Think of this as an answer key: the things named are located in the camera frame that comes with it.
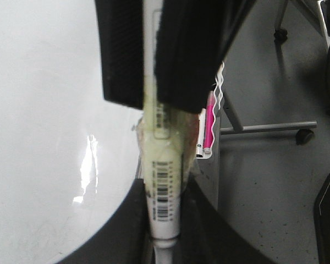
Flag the white black-tipped whiteboard marker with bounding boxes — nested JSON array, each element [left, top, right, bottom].
[[142, 1, 181, 263]]

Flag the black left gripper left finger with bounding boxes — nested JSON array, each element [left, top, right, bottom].
[[95, 0, 144, 108]]

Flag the grey wheeled stand base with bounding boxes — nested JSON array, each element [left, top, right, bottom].
[[220, 92, 317, 145]]

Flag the grey rolling chair base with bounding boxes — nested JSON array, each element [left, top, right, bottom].
[[274, 0, 330, 43]]

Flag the pink marker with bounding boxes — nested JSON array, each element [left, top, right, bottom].
[[203, 91, 216, 155]]

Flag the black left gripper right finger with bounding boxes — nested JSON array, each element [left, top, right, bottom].
[[155, 0, 255, 114]]

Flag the large white whiteboard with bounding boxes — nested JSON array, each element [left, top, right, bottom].
[[0, 1, 141, 263]]

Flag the white marker tray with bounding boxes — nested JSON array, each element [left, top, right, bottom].
[[195, 62, 226, 160]]

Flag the black object on floor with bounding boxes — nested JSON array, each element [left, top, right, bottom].
[[313, 173, 330, 263]]

